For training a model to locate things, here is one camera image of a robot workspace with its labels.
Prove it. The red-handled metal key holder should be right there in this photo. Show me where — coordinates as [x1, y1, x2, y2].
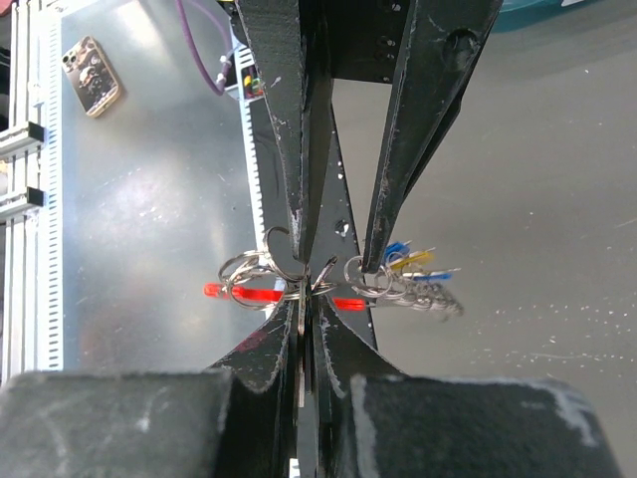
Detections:
[202, 226, 465, 325]

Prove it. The yellow key tag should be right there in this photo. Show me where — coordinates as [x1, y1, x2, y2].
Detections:
[389, 250, 434, 271]

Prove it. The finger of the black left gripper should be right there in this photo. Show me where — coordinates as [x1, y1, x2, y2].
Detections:
[236, 1, 333, 264]
[361, 0, 502, 273]

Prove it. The teal plastic basin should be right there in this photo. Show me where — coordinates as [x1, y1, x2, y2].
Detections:
[493, 0, 594, 33]

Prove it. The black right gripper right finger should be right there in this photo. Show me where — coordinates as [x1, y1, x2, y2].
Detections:
[311, 297, 620, 477]

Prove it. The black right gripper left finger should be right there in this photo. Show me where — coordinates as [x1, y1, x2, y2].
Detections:
[1, 302, 298, 477]

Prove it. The smartphone with patterned case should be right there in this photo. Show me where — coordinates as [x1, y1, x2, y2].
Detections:
[61, 35, 123, 119]

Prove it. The grey slotted cable duct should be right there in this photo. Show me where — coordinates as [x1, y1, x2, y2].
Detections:
[35, 1, 64, 370]

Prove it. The blue key tag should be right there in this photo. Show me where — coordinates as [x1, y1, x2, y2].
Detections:
[383, 241, 460, 282]

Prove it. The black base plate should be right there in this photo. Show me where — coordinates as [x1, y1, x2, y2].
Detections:
[233, 1, 405, 372]

